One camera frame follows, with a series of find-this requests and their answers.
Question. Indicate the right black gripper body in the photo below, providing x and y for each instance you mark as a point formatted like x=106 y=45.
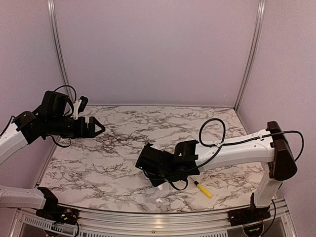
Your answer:
x=157 y=180

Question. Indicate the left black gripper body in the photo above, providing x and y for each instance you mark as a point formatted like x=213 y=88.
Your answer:
x=56 y=127

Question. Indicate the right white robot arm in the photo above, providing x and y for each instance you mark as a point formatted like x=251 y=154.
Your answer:
x=268 y=146

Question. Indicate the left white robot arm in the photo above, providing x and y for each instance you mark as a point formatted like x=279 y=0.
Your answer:
x=19 y=165

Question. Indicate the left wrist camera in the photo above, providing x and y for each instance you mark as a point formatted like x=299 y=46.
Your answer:
x=79 y=106

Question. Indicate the yellow handled screwdriver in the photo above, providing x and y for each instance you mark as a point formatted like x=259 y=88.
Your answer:
x=204 y=190

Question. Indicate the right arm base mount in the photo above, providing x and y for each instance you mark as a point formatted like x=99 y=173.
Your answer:
x=248 y=215

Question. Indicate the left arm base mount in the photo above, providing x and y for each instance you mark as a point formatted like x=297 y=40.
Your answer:
x=60 y=214

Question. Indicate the left aluminium frame post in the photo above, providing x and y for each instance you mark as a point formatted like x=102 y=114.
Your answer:
x=58 y=49

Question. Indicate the aluminium frame post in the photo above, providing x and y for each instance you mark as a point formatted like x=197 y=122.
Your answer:
x=252 y=53
x=58 y=49

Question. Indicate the front aluminium rail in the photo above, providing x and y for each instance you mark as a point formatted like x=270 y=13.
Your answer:
x=214 y=223

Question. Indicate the right aluminium frame post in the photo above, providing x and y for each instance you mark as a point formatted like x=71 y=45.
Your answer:
x=252 y=53

